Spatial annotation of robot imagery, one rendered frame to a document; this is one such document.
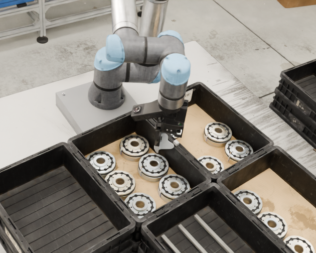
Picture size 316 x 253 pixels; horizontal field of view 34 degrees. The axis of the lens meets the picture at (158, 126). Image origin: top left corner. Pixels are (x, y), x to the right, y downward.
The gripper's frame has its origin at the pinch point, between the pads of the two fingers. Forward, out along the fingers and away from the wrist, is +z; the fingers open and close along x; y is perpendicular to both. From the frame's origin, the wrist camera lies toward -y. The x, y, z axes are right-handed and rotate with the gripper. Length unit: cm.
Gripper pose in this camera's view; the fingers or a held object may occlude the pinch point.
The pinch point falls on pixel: (156, 142)
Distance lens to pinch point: 162.9
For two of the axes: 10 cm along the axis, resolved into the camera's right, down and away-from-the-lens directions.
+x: 1.3, -7.6, 6.3
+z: -1.0, 6.3, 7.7
